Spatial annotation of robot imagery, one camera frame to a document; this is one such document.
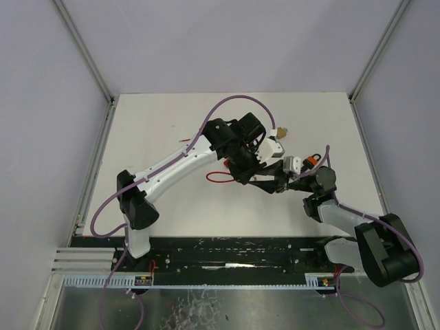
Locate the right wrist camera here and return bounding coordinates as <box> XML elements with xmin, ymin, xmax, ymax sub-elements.
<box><xmin>283</xmin><ymin>156</ymin><xmax>302</xmax><ymax>175</ymax></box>

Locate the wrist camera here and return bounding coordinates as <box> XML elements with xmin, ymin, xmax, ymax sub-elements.
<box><xmin>283</xmin><ymin>156</ymin><xmax>302</xmax><ymax>175</ymax></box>
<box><xmin>256</xmin><ymin>136</ymin><xmax>285</xmax><ymax>164</ymax></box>

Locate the white slotted cable duct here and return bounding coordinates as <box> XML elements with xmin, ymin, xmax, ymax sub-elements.
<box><xmin>63</xmin><ymin>273</ymin><xmax>153</xmax><ymax>289</ymax></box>

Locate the orange black padlock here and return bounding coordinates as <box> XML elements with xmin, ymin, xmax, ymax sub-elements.
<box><xmin>302</xmin><ymin>153</ymin><xmax>322</xmax><ymax>171</ymax></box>

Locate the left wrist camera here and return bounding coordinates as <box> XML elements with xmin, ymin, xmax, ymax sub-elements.
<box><xmin>256</xmin><ymin>136</ymin><xmax>285</xmax><ymax>164</ymax></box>

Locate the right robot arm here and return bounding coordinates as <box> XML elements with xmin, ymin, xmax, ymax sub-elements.
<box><xmin>251</xmin><ymin>162</ymin><xmax>424</xmax><ymax>287</ymax></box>

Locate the brass padlock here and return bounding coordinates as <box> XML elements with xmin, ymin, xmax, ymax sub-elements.
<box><xmin>276</xmin><ymin>127</ymin><xmax>288</xmax><ymax>140</ymax></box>

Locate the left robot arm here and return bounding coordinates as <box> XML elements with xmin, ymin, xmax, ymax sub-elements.
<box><xmin>117</xmin><ymin>113</ymin><xmax>266</xmax><ymax>259</ymax></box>

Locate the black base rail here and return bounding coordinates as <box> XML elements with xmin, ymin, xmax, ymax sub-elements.
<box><xmin>68</xmin><ymin>235</ymin><xmax>358</xmax><ymax>286</ymax></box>

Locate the small red cable padlock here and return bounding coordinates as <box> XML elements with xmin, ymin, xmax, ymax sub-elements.
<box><xmin>205</xmin><ymin>171</ymin><xmax>234</xmax><ymax>184</ymax></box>

